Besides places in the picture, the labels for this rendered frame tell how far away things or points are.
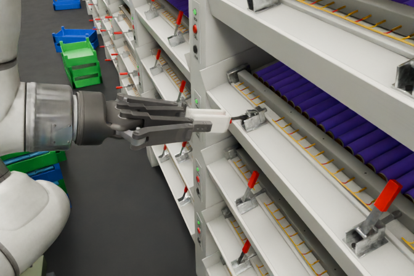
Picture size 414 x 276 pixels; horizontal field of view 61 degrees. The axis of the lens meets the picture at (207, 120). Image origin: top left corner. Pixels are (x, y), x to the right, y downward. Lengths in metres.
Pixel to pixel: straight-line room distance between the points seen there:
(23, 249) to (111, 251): 0.53
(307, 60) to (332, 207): 0.19
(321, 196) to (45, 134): 0.36
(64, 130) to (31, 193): 0.50
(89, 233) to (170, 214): 0.32
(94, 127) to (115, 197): 1.13
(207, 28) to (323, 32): 0.30
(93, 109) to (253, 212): 0.40
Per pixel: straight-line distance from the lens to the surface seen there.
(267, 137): 0.58
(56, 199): 0.99
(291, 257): 0.67
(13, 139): 0.47
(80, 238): 1.48
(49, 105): 0.47
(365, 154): 0.52
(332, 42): 0.41
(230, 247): 0.93
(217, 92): 0.72
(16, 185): 0.94
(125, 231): 1.46
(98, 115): 0.48
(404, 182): 0.49
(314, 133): 0.55
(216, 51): 0.71
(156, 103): 0.56
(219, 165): 0.83
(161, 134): 0.49
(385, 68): 0.37
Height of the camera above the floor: 1.09
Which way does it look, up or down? 33 degrees down
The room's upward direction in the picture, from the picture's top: straight up
